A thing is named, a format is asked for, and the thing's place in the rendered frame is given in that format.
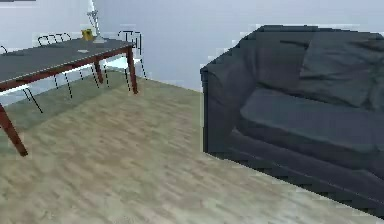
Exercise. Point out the yellow decoration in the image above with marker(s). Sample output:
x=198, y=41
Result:
x=87, y=34

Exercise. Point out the dark grey sofa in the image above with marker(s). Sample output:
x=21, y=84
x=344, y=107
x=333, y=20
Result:
x=300, y=133

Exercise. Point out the small grey flat dish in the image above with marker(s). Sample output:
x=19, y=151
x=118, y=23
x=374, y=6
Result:
x=83, y=51

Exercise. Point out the dark grey sofa cushion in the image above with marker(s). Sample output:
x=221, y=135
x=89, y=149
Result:
x=340, y=70

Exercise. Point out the grey top red-legged table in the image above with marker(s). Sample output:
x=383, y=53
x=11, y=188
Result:
x=43, y=60

